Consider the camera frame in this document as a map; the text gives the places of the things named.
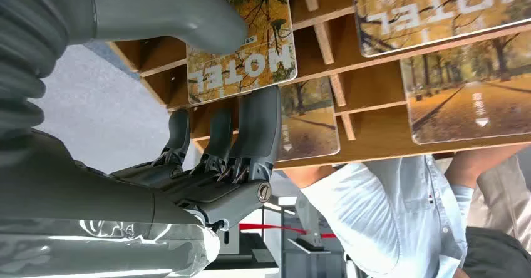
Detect autumn path card, white arrow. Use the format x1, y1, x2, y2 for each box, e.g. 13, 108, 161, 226
400, 30, 531, 145
277, 76, 341, 163

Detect black counter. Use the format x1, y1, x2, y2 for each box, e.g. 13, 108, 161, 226
206, 231, 279, 270

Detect red barrier strap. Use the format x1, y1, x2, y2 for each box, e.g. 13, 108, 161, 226
239, 223, 338, 240

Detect person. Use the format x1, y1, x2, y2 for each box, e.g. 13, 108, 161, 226
463, 155, 531, 278
282, 143, 531, 278

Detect grey metal stand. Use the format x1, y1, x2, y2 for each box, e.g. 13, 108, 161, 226
280, 193, 347, 278

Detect wooden card rack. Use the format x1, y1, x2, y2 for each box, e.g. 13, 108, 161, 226
108, 0, 531, 170

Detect shiny silver wrist cover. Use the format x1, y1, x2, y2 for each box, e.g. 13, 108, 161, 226
0, 219, 221, 278

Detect ribbed grey right arm sleeve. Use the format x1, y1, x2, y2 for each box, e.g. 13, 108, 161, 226
0, 0, 99, 144

